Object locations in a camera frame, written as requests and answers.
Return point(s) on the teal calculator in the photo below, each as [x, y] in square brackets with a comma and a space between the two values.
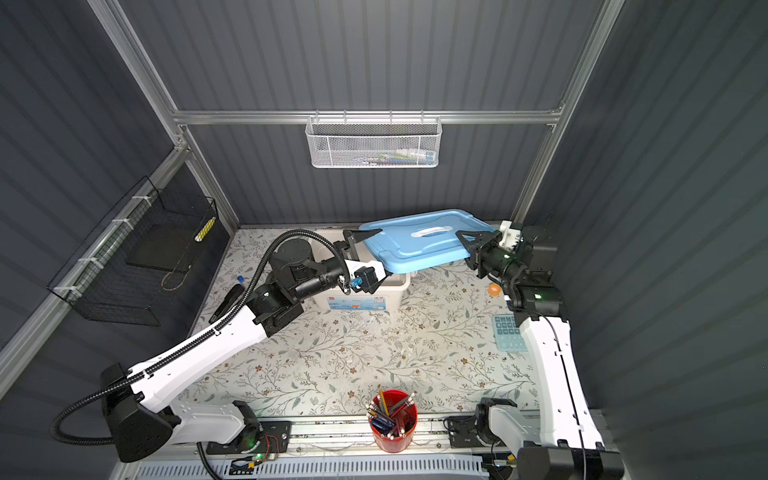
[507, 334]

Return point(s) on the black wire side basket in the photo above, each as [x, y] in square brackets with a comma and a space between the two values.
[143, 269]

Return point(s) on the white plastic storage bin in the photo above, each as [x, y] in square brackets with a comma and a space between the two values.
[387, 298]

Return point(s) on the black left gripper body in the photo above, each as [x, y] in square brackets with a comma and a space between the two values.
[323, 279]

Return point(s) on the black stapler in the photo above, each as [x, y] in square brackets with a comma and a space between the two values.
[230, 299]

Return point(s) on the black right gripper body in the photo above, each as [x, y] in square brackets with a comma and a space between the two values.
[498, 263]

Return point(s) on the red pencil cup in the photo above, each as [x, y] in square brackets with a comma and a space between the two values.
[392, 416]

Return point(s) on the white wire wall basket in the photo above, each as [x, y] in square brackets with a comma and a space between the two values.
[369, 145]

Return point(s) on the yellow item in basket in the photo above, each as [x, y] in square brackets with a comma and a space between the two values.
[205, 229]

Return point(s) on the blue plastic bin lid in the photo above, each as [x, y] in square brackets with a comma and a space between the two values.
[417, 242]

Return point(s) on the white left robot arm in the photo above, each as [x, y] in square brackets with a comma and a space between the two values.
[138, 410]

